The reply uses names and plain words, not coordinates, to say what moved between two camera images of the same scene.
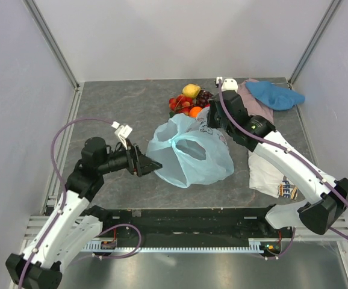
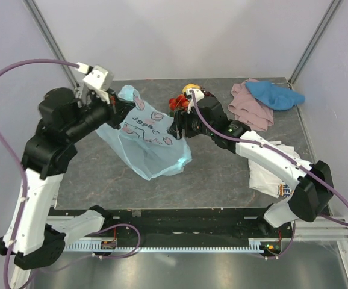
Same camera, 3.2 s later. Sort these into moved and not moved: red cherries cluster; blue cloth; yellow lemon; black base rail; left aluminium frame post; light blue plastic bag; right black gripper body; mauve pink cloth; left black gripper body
Moved: left black gripper body; right black gripper body; light blue plastic bag
Not moved: yellow lemon; mauve pink cloth; left aluminium frame post; red cherries cluster; blue cloth; black base rail
